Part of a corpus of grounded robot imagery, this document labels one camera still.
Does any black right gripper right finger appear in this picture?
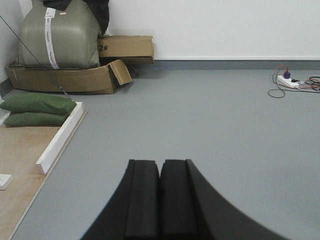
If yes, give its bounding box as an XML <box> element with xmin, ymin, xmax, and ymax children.
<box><xmin>160</xmin><ymin>159</ymin><xmax>285</xmax><ymax>240</ymax></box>

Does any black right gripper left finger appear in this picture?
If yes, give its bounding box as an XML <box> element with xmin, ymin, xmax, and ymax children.
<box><xmin>82</xmin><ymin>159</ymin><xmax>159</xmax><ymax>240</ymax></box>

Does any plywood base platform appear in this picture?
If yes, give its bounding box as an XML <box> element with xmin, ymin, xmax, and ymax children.
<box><xmin>0</xmin><ymin>109</ymin><xmax>88</xmax><ymax>240</ymax></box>

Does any open cardboard box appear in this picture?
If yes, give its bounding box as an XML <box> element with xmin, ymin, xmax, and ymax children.
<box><xmin>6</xmin><ymin>59</ymin><xmax>132</xmax><ymax>95</ymax></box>

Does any lower green sandbag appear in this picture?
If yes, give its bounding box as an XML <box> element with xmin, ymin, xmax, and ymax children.
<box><xmin>4</xmin><ymin>112</ymin><xmax>70</xmax><ymax>127</ymax></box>

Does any green sandbag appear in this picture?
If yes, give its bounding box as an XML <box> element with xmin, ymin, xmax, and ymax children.
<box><xmin>4</xmin><ymin>112</ymin><xmax>70</xmax><ymax>127</ymax></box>
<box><xmin>0</xmin><ymin>93</ymin><xmax>77</xmax><ymax>115</ymax></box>

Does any white power strip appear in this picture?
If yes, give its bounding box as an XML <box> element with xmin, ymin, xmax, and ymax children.
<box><xmin>277</xmin><ymin>75</ymin><xmax>299</xmax><ymax>89</ymax></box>

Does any upper green sandbag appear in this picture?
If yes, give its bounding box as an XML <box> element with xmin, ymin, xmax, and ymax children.
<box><xmin>0</xmin><ymin>93</ymin><xmax>77</xmax><ymax>115</ymax></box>

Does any labelled cardboard box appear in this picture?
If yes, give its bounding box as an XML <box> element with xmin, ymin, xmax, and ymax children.
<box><xmin>97</xmin><ymin>35</ymin><xmax>154</xmax><ymax>65</ymax></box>

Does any purple plug adapter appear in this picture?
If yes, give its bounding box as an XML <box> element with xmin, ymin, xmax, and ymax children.
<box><xmin>282</xmin><ymin>71</ymin><xmax>291</xmax><ymax>79</ymax></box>

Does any large grey-green sack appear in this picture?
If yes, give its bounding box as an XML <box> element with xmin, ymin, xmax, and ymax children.
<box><xmin>16</xmin><ymin>0</ymin><xmax>100</xmax><ymax>70</ymax></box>

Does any black cloth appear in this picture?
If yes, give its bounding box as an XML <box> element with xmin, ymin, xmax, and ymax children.
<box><xmin>42</xmin><ymin>0</ymin><xmax>110</xmax><ymax>35</ymax></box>

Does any white side frame rail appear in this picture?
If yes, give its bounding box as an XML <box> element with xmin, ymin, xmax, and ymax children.
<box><xmin>35</xmin><ymin>102</ymin><xmax>87</xmax><ymax>175</ymax></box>

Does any steel guy wire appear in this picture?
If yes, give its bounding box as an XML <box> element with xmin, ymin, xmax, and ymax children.
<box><xmin>0</xmin><ymin>14</ymin><xmax>73</xmax><ymax>101</ymax></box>

